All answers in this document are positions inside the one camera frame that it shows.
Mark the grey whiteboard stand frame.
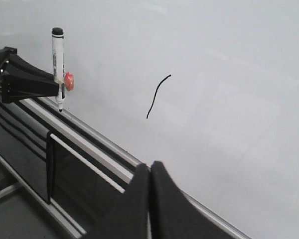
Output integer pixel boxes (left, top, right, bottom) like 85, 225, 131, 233
0, 101, 246, 239

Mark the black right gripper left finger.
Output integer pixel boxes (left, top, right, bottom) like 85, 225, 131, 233
86, 164, 150, 239

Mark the grey striped hanging cloth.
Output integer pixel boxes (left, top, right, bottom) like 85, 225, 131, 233
0, 102, 54, 204

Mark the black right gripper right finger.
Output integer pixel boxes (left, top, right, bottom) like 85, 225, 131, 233
149, 161, 232, 239

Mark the large whiteboard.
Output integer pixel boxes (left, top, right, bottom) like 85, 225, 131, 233
0, 0, 299, 239

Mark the white horizontal rod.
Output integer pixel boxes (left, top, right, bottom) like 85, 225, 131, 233
50, 134, 125, 193

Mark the red round magnet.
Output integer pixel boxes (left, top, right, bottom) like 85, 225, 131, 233
64, 72, 74, 91

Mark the white marker black tip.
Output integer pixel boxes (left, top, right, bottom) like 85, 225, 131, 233
51, 27, 65, 112

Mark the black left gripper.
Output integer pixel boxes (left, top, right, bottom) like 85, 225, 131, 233
0, 47, 59, 103

